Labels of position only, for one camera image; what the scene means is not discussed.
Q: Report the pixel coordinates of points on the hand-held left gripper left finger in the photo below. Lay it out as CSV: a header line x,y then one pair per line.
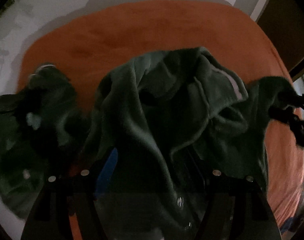
x,y
109,170

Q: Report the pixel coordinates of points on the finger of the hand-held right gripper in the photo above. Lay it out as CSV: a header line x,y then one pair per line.
x,y
289,120
299,102

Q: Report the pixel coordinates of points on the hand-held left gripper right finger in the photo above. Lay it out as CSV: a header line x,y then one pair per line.
x,y
241,205

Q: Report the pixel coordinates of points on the green fleece jacket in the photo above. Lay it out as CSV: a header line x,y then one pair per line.
x,y
167,110

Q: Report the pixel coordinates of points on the wooden door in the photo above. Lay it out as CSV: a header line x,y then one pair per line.
x,y
289,22

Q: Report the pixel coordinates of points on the green fleece pants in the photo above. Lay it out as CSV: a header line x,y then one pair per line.
x,y
17,140

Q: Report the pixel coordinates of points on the black printed garment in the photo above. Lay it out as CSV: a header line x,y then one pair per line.
x,y
9,102

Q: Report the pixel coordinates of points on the orange bed blanket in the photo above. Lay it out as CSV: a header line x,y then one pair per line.
x,y
117,30

